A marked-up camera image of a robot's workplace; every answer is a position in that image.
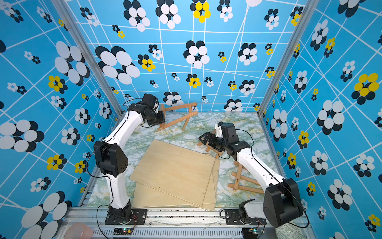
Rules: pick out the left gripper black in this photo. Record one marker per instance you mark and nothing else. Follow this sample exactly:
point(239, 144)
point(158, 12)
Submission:
point(162, 119)

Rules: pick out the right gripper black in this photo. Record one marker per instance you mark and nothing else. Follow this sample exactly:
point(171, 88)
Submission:
point(208, 136)

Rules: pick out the wooden easel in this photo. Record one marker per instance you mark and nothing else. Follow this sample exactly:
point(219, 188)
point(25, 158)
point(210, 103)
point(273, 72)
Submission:
point(177, 114)
point(217, 152)
point(239, 178)

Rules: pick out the plywood board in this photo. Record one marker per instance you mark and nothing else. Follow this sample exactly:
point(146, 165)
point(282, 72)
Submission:
point(175, 171)
point(158, 198)
point(210, 191)

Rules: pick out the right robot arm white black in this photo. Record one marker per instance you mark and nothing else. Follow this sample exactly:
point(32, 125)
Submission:
point(282, 203)

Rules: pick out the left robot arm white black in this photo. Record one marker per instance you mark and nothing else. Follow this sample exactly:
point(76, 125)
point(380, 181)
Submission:
point(112, 161)

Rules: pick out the green patterned round object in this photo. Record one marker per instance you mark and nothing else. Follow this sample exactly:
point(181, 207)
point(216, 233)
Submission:
point(288, 231)

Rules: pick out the pink translucent bowl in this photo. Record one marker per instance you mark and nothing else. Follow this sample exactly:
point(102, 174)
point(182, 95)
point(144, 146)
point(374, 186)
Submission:
point(79, 231)

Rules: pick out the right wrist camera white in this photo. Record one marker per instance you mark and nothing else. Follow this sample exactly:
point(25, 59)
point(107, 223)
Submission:
point(218, 129)

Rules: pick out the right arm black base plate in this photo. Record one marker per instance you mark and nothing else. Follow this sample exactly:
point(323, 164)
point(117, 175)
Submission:
point(235, 217)

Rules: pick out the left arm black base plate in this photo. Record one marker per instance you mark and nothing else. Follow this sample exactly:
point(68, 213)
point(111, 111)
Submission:
point(126, 217)

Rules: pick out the aluminium front rail frame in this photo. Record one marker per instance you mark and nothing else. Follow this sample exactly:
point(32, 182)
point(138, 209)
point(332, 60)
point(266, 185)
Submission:
point(171, 223)

